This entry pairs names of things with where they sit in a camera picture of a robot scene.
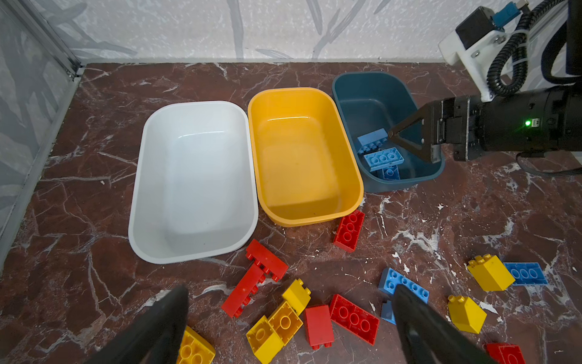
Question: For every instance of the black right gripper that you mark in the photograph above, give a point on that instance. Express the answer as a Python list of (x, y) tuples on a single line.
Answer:
[(532, 122)]

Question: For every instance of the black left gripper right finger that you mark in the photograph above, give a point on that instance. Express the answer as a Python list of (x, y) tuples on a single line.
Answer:
[(426, 337)]

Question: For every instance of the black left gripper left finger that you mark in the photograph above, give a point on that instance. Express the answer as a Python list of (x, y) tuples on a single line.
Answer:
[(154, 337)]

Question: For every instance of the yellow long lego brick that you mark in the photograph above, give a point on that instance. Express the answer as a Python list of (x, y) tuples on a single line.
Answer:
[(194, 349)]

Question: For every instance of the teal plastic container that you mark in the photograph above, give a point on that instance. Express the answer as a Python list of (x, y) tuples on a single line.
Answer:
[(368, 101)]

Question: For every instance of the red lego brick front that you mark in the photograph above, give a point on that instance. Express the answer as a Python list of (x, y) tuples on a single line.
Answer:
[(505, 353)]

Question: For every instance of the red long lego brick centre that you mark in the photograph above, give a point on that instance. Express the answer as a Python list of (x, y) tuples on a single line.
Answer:
[(354, 319)]

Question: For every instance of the red lego brick long left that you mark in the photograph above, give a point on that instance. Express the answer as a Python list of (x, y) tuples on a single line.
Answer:
[(240, 296)]

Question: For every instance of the small red lego brick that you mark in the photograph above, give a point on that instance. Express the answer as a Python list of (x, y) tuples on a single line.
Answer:
[(319, 327)]

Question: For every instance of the yellow lego brick cluster lower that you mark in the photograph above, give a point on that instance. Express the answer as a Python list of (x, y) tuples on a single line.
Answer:
[(264, 341)]

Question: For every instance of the yellow lego brick cluster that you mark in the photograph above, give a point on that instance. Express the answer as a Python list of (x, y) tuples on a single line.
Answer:
[(297, 296), (264, 341), (285, 322)]

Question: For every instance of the yellow lego brick cluster middle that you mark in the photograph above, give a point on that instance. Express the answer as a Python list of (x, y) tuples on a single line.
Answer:
[(285, 322)]

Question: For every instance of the red lego brick near yellow container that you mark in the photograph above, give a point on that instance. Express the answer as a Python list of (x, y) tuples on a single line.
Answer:
[(347, 235)]

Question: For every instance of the yellow lego brick cluster upper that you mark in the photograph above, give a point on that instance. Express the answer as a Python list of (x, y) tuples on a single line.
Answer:
[(297, 296)]

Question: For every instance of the red lego brick upper left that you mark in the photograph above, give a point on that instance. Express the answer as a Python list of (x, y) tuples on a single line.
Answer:
[(266, 260)]

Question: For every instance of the yellow plastic container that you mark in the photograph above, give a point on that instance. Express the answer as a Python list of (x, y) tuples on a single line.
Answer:
[(305, 169)]

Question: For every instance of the white plastic container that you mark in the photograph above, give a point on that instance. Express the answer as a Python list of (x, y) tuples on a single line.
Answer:
[(195, 193)]

